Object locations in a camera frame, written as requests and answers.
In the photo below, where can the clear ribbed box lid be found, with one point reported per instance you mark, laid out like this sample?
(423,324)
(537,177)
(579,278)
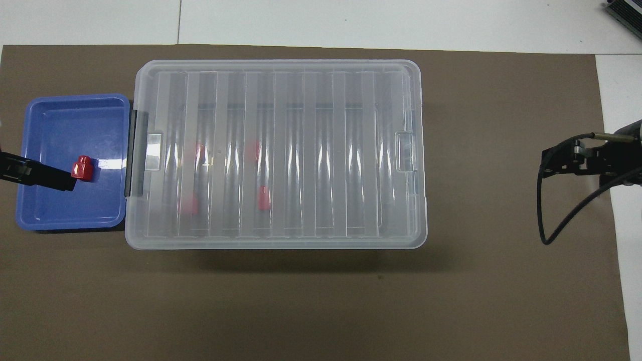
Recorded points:
(311,80)

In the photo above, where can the red block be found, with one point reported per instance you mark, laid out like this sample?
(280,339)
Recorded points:
(257,150)
(200,151)
(264,197)
(189,205)
(83,169)

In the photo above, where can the clear plastic storage box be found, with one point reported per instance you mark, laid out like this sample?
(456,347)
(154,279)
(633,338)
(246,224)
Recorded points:
(351,210)

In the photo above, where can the brown table mat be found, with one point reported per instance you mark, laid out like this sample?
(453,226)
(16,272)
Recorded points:
(301,301)

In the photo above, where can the blue plastic tray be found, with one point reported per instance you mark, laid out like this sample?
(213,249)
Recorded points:
(65,125)

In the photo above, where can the dark grey ribbed device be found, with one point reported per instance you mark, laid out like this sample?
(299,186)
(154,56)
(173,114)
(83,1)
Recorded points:
(627,10)

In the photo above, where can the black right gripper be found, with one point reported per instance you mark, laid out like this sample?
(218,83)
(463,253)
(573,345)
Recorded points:
(617,160)

